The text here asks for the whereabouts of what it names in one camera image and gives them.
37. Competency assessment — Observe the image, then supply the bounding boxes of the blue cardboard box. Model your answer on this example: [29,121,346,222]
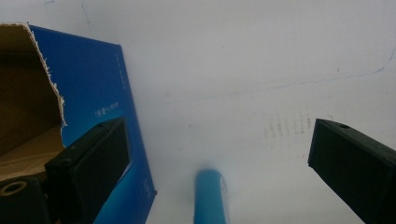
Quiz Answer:
[0,21,157,224]

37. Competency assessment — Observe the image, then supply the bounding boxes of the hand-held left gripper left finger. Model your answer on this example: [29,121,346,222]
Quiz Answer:
[44,117,131,224]

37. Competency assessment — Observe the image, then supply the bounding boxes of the blue cylindrical tube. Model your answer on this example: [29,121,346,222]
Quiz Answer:
[193,168,232,224]

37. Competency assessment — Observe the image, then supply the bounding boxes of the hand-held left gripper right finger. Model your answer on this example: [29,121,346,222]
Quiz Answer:
[307,118,396,224]

